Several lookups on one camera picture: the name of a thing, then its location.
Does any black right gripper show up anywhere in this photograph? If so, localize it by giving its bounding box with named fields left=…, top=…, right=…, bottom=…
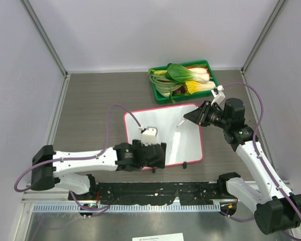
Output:
left=184, top=100, right=231, bottom=130

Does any magenta capped whiteboard marker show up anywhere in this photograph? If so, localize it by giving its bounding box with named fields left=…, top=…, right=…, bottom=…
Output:
left=176, top=119, right=186, bottom=128

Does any pink framed whiteboard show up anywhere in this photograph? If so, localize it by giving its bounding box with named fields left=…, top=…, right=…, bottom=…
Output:
left=132, top=103, right=204, bottom=167

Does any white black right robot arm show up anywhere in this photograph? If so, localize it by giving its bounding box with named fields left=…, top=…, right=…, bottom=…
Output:
left=184, top=98, right=301, bottom=234

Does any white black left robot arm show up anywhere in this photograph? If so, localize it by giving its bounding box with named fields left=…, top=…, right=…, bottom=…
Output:
left=30, top=140, right=167, bottom=200

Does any yellow leaf cabbage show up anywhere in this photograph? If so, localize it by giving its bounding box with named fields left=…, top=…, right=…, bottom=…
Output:
left=185, top=81, right=216, bottom=94

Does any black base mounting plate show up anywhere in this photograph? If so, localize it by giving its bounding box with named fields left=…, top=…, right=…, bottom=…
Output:
left=75, top=182, right=235, bottom=206

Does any red chili pepper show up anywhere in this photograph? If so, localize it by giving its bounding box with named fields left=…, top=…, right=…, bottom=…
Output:
left=186, top=66, right=211, bottom=76

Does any green long beans bundle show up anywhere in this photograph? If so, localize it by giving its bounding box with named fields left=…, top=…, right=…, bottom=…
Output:
left=148, top=69, right=186, bottom=97

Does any green bok choy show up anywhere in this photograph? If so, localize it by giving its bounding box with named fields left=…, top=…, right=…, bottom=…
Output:
left=167, top=64, right=211, bottom=83

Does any white paper label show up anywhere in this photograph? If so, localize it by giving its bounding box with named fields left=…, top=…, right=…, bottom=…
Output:
left=132, top=233, right=184, bottom=241

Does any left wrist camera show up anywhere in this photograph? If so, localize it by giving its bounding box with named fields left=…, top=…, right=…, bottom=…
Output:
left=140, top=127, right=158, bottom=146

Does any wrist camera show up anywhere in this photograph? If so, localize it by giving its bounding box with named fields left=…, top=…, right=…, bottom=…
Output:
left=211, top=85, right=225, bottom=106
left=140, top=127, right=158, bottom=146

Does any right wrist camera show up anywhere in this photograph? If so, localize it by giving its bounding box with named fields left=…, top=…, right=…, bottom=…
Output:
left=211, top=85, right=225, bottom=106

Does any grey slotted cable duct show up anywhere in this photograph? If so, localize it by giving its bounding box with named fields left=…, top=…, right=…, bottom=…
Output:
left=33, top=202, right=221, bottom=213

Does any right aluminium frame post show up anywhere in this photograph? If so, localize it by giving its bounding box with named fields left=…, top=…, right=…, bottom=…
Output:
left=241, top=0, right=288, bottom=74

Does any aluminium frame post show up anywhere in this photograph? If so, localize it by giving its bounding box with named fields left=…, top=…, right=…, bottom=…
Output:
left=241, top=0, right=288, bottom=74
left=20, top=0, right=68, bottom=76

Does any left aluminium frame post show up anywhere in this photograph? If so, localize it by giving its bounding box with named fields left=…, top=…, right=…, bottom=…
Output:
left=20, top=0, right=68, bottom=76

